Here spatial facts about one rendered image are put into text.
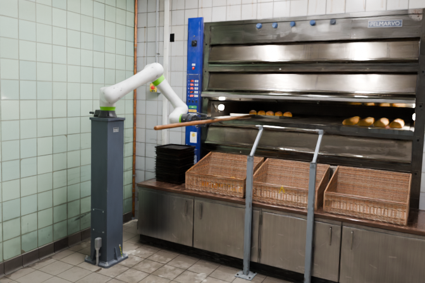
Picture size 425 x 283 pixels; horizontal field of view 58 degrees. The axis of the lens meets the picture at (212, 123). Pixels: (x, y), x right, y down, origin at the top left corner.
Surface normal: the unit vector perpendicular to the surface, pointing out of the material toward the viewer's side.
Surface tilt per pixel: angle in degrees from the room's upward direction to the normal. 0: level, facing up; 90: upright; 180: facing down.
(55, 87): 90
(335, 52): 69
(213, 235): 90
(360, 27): 91
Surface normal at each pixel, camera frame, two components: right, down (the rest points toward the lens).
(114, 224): 0.87, 0.07
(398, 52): -0.43, -0.29
